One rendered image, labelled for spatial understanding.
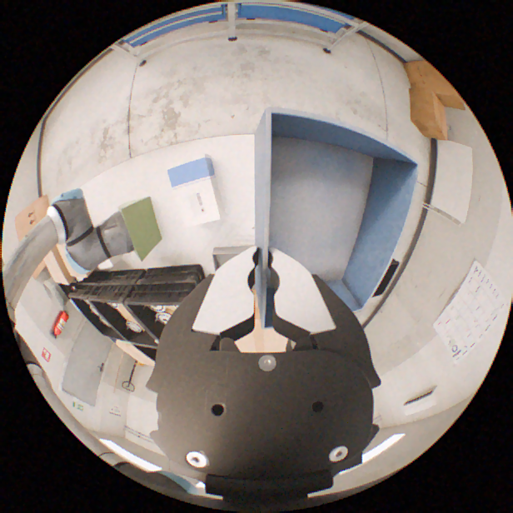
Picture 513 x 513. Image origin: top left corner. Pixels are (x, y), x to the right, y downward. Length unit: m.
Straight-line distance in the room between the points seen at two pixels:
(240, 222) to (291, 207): 0.41
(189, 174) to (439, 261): 2.83
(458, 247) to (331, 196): 2.52
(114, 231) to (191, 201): 0.26
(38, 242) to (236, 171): 0.60
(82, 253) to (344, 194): 0.61
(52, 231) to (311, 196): 0.54
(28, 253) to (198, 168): 0.50
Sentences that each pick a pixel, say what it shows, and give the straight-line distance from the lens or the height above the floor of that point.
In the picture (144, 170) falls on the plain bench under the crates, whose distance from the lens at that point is 0.64.
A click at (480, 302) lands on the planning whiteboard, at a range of 2.67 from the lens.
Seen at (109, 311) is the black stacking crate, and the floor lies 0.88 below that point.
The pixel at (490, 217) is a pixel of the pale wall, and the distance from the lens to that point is 2.59.
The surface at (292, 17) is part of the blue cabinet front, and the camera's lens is 1.62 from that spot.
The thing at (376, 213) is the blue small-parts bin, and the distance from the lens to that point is 0.21.
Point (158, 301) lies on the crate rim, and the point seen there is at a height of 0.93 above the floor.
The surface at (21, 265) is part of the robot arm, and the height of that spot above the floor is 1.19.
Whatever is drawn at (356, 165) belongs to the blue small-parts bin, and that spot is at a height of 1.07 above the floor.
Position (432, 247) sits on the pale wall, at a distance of 2.78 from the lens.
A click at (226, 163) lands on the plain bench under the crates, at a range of 0.53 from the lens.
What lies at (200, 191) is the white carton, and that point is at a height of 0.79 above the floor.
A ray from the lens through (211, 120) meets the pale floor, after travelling 1.31.
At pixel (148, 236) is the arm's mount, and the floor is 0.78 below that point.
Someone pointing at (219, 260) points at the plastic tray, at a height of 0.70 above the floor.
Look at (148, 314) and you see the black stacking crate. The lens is 0.79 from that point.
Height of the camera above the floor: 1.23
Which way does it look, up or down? 57 degrees down
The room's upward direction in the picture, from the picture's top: 170 degrees clockwise
